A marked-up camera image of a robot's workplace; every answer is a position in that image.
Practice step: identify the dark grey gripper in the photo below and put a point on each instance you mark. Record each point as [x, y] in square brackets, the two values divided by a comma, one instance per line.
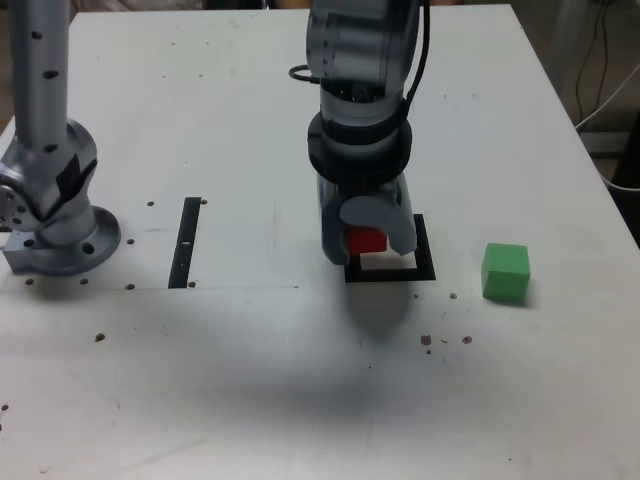
[365, 189]

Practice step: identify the red cube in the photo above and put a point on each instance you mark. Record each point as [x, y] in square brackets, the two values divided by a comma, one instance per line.
[367, 241]

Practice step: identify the green cube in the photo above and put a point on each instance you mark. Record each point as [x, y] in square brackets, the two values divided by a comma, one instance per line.
[505, 275]

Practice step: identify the black tape square outline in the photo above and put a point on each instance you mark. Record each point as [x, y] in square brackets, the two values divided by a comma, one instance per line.
[425, 260]

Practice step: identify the black tape strip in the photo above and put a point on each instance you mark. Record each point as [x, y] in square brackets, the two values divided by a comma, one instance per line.
[182, 260]

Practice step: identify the black box beside table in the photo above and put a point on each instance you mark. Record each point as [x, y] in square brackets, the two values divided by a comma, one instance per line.
[631, 165]

